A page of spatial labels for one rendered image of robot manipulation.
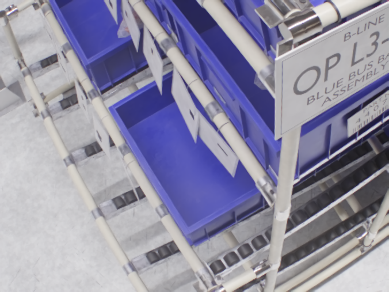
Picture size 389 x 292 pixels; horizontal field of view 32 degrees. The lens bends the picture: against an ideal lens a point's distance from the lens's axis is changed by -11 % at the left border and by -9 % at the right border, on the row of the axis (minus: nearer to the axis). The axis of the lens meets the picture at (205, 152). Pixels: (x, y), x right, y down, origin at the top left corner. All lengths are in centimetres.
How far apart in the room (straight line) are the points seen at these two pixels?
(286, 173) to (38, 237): 150
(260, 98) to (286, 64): 58
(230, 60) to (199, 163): 35
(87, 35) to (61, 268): 89
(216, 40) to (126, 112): 35
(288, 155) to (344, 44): 28
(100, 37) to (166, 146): 40
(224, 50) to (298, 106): 54
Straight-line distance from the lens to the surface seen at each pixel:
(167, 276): 245
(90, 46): 199
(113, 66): 186
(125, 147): 183
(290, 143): 112
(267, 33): 101
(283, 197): 131
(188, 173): 176
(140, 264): 202
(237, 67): 150
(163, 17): 156
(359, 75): 105
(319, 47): 90
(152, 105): 181
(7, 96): 280
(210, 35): 155
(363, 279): 246
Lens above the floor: 234
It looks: 64 degrees down
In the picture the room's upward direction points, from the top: 6 degrees counter-clockwise
